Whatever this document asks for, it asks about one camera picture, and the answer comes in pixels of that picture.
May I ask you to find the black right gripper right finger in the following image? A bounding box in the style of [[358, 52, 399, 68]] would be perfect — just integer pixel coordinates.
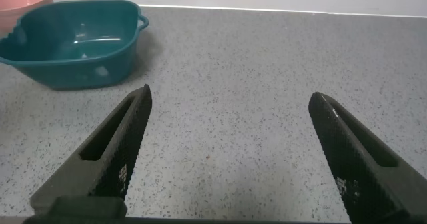
[[308, 91, 427, 224]]

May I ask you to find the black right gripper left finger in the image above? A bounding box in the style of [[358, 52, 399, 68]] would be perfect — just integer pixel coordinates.
[[29, 83, 153, 215]]

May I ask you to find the teal square basin with handles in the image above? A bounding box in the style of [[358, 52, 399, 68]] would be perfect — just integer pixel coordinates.
[[0, 0, 150, 91]]

